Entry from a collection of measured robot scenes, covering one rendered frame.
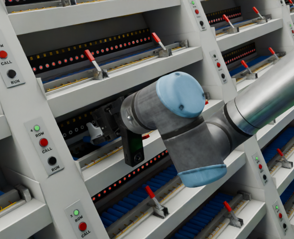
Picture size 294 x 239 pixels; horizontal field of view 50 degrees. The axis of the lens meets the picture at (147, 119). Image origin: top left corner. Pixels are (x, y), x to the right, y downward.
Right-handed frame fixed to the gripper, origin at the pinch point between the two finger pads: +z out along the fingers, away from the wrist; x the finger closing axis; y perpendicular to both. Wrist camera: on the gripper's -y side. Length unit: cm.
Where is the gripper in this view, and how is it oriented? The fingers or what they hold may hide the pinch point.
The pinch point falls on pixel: (97, 140)
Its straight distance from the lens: 86.5
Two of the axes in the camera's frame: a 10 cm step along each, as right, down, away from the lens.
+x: -6.9, 3.5, -6.4
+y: -4.2, -9.1, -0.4
